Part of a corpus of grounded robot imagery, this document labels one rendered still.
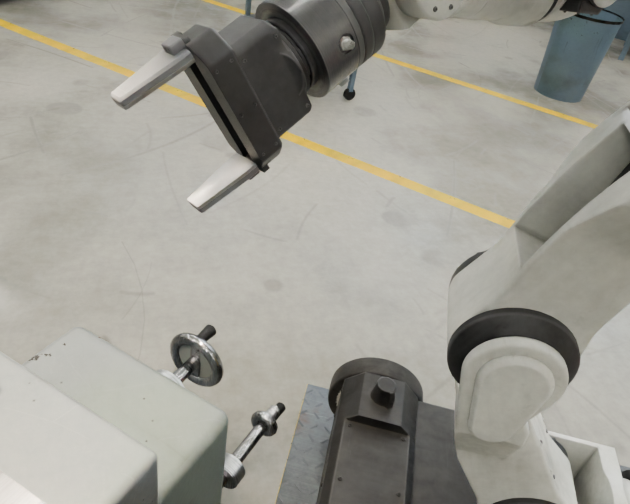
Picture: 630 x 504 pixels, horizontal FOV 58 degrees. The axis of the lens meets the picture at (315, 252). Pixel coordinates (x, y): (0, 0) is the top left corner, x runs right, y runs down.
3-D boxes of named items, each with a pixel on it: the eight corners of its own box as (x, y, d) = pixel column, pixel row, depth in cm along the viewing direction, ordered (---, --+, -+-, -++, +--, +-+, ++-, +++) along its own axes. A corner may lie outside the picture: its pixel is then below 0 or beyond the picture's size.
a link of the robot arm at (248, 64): (228, 153, 52) (320, 77, 55) (287, 187, 46) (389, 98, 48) (151, 30, 44) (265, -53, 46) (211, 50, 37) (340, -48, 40)
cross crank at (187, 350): (185, 352, 113) (186, 310, 106) (234, 380, 110) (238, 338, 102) (128, 406, 101) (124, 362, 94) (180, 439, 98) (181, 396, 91)
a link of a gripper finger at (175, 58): (112, 102, 41) (178, 52, 43) (129, 112, 39) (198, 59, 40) (98, 83, 40) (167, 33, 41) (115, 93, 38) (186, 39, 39)
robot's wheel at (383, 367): (410, 428, 129) (434, 369, 117) (408, 446, 125) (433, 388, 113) (324, 405, 130) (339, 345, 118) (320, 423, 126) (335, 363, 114)
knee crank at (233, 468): (268, 402, 118) (271, 383, 114) (293, 416, 116) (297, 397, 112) (202, 483, 102) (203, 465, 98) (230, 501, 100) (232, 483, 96)
